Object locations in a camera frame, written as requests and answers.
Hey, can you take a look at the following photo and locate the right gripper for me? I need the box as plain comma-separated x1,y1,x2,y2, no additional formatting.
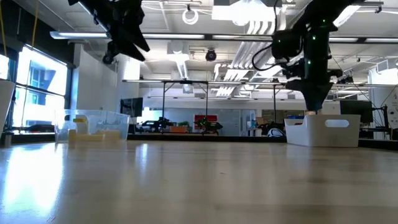
282,32,344,112

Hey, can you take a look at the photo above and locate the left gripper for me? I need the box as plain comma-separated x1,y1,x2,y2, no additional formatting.
101,14,151,62

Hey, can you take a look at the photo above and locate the small white plastic bin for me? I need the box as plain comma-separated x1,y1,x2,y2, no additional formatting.
284,114,361,148

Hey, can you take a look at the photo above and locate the long ceiling light tube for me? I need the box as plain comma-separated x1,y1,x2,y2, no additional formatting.
49,30,205,40

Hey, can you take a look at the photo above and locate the black monitor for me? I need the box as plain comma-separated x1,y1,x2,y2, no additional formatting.
120,97,144,118
339,99,373,124

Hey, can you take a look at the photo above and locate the black metal stand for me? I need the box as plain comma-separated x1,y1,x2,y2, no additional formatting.
161,80,209,125

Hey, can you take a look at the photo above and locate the clear plastic bin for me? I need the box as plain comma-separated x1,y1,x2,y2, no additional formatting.
55,109,131,143

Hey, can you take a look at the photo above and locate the ceiling light bar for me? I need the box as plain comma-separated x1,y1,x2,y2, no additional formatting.
213,34,398,44

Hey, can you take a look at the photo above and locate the large window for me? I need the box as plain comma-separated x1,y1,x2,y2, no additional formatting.
12,46,68,134

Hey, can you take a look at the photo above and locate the white coiled cable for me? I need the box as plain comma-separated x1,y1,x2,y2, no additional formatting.
182,9,200,26

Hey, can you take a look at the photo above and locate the yellow hanging strap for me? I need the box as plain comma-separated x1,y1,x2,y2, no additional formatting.
30,0,40,47

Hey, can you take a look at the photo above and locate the red wall sign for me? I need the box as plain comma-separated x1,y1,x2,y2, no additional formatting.
193,114,218,130

